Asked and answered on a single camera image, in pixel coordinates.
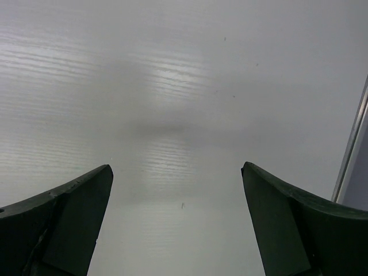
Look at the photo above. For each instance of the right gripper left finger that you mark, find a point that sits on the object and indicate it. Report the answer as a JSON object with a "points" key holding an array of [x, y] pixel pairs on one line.
{"points": [[55, 232]]}

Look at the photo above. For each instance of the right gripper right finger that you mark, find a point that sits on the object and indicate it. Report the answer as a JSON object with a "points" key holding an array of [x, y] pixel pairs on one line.
{"points": [[299, 233]]}

